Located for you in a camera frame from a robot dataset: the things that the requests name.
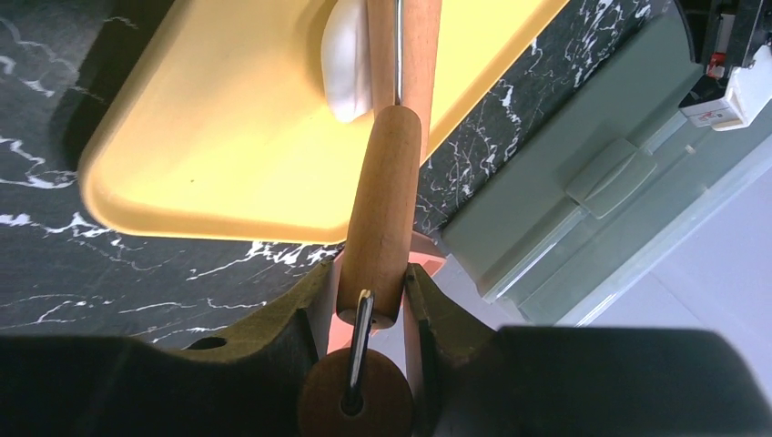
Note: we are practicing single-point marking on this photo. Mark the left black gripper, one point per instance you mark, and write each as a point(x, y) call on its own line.
point(728, 37)

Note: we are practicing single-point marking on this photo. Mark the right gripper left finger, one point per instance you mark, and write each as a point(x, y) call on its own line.
point(244, 380)

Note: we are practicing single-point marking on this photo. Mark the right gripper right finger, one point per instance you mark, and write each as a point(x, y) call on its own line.
point(468, 379)

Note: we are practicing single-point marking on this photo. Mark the wooden dough roller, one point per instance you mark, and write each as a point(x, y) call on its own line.
point(357, 391)

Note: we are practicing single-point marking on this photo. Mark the white dough ball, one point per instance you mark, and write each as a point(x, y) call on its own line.
point(345, 61)

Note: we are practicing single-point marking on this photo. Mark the orange-red plastic tray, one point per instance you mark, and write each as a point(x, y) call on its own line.
point(426, 250)

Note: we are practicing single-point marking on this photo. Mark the green plastic storage box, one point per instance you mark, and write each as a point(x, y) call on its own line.
point(568, 222)

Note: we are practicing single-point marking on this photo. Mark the yellow plastic tray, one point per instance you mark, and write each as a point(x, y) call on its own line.
point(222, 131)

